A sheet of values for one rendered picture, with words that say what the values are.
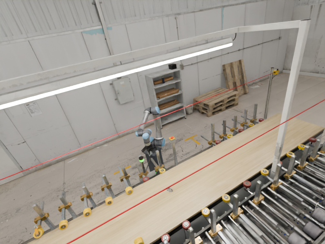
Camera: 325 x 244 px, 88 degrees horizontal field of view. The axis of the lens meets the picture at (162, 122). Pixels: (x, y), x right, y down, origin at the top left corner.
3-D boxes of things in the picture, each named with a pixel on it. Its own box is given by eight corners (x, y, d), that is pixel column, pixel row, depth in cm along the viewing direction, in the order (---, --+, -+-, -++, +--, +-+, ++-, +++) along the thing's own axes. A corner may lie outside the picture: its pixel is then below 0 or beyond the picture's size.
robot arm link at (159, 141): (156, 144, 322) (151, 106, 300) (166, 144, 318) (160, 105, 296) (155, 148, 308) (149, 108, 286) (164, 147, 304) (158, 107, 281)
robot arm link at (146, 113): (144, 106, 298) (134, 132, 247) (151, 105, 295) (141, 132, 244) (146, 111, 305) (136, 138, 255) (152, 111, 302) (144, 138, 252)
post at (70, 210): (76, 220, 218) (59, 195, 195) (79, 218, 219) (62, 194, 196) (76, 222, 215) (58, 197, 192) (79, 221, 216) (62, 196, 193)
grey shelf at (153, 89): (155, 123, 539) (144, 74, 464) (178, 114, 569) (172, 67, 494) (161, 129, 503) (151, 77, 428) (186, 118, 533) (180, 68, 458)
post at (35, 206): (53, 229, 207) (32, 204, 184) (56, 227, 208) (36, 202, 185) (52, 231, 204) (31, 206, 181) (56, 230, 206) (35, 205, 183)
